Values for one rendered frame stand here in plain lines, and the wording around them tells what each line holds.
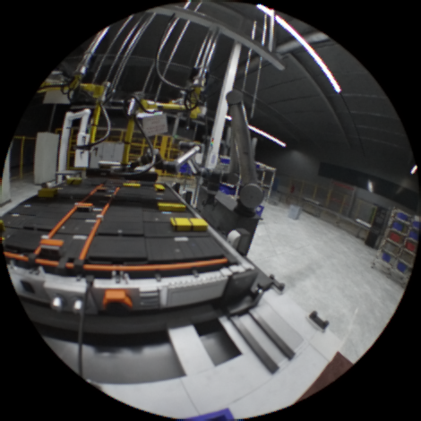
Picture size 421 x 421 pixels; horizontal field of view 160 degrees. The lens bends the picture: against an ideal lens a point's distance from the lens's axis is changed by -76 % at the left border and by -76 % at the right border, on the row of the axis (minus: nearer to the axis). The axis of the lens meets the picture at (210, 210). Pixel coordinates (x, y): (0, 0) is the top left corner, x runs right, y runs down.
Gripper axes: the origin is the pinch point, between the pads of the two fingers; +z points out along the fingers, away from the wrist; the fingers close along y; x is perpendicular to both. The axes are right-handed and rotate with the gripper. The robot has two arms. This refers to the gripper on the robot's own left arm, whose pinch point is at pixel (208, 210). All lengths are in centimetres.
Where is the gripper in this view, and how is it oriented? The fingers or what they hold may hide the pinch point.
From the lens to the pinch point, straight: 142.8
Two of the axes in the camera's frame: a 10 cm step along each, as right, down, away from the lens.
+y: 9.4, 1.0, 3.3
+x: -2.8, -3.3, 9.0
